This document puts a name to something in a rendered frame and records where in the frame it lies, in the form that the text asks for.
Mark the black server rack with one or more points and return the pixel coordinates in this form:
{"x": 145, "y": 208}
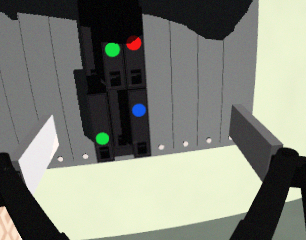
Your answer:
{"x": 200, "y": 56}

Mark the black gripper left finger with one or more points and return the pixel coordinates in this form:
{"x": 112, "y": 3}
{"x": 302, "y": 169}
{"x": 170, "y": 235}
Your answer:
{"x": 28, "y": 162}

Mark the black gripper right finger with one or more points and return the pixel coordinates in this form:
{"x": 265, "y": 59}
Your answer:
{"x": 263, "y": 150}

